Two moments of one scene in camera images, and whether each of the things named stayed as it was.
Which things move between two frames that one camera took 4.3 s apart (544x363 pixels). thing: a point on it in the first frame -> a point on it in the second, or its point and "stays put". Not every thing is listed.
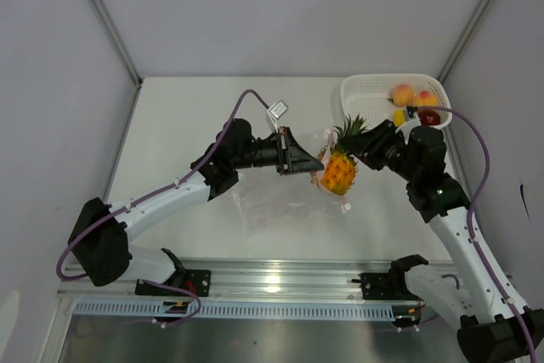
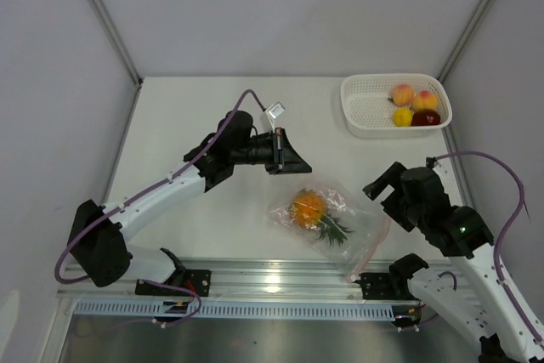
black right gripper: [367, 145] -> [390, 176]
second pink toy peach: [402, 95] stays put
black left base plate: [195, 280] stays put
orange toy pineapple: [340, 171] -> [308, 209]
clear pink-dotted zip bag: [290, 201] -> [348, 235]
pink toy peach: [425, 99] stays put
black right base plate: [378, 286] stays put
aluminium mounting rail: [250, 278] stays put
